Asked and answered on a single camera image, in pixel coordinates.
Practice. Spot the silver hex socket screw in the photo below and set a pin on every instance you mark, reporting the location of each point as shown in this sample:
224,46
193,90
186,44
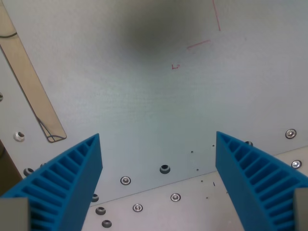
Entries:
296,164
125,180
175,197
291,133
137,208

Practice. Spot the silver threaded insert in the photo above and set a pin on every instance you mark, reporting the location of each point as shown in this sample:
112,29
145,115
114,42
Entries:
19,136

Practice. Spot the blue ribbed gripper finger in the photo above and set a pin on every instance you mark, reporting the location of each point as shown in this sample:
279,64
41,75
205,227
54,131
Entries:
245,173
72,173

